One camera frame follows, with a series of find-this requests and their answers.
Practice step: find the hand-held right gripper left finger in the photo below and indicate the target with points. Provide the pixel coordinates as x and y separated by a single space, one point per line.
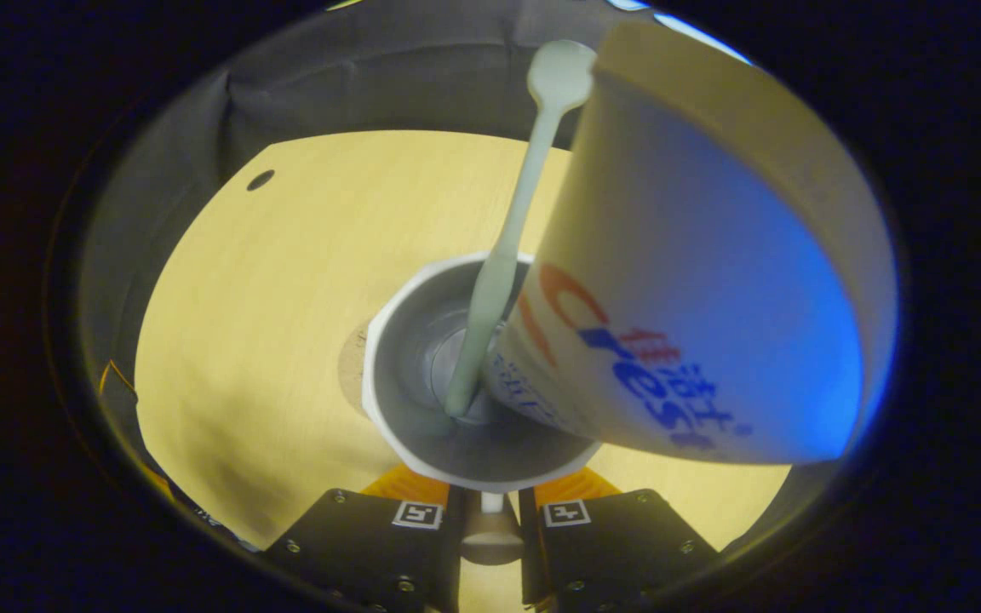
454 579

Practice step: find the round cork coaster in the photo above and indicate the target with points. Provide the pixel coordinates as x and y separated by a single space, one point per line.
352 366

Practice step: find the white toothpaste tube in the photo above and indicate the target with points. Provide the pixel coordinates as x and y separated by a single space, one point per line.
712 255

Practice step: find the pale green toothbrush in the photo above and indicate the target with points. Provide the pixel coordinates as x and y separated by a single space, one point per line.
499 272

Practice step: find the dark round desk grommet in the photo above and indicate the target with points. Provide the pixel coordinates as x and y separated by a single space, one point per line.
261 180

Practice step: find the black backdrop cloth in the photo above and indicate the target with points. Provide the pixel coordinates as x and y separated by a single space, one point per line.
354 77

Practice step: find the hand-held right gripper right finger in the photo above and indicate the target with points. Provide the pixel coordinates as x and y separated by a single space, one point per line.
529 570

